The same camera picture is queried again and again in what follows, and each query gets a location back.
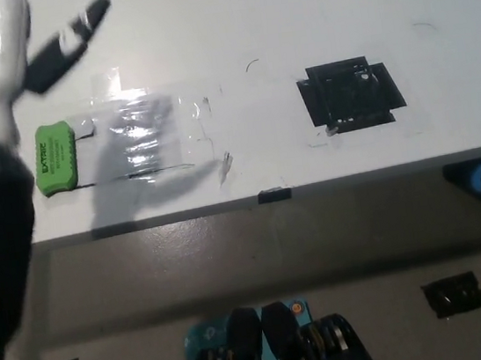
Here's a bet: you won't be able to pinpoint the green whiteboard eraser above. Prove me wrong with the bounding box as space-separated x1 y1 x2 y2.
27 120 84 200

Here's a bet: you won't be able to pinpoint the clear plastic tape sheet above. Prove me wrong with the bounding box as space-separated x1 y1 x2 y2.
62 55 217 187

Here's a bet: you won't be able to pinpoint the small black tape piece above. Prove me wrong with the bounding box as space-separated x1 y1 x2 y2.
257 185 294 206

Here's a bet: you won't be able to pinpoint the teal router box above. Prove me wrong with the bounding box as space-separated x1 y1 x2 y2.
179 298 317 360

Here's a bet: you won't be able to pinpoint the black tape square patch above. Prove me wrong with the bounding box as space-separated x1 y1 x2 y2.
294 51 411 139

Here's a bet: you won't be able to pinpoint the black floor tape patch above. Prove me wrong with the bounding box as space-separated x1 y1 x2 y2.
419 270 481 320

